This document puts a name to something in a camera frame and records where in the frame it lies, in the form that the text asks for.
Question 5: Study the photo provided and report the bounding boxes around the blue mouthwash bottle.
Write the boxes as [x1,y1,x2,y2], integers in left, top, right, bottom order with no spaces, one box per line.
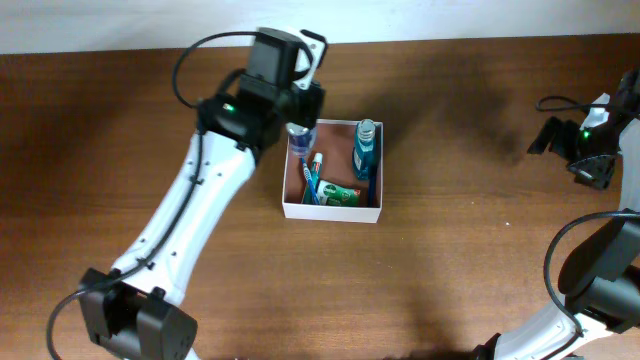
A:
[352,119,376,181]

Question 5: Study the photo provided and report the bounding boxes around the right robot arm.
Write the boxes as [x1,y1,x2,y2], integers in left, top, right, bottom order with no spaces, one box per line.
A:
[471,69,639,360]

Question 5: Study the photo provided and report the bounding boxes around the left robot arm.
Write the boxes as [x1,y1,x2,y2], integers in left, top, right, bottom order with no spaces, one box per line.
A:
[75,27,328,359]

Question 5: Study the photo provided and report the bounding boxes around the clear pump soap bottle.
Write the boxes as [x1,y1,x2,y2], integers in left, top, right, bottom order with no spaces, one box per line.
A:
[285,122,317,158]

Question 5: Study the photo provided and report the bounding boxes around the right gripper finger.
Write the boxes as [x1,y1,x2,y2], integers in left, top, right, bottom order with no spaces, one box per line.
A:
[567,154,616,190]
[527,116,568,155]

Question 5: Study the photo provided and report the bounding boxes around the blue disposable razor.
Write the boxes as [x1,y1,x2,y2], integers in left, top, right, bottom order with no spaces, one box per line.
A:
[367,165,378,208]

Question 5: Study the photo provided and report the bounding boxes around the white cardboard box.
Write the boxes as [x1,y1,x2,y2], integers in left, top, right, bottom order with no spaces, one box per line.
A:
[281,119,384,223]

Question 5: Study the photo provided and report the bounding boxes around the toothpaste tube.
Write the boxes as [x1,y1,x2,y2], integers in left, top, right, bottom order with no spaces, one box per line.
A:
[302,152,323,205]

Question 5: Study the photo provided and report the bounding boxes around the blue white toothbrush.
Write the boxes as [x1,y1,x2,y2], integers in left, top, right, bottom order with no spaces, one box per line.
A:
[300,158,319,205]

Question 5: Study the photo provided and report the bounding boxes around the green soap packet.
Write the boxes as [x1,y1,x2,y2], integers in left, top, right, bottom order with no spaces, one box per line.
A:
[317,180,361,207]

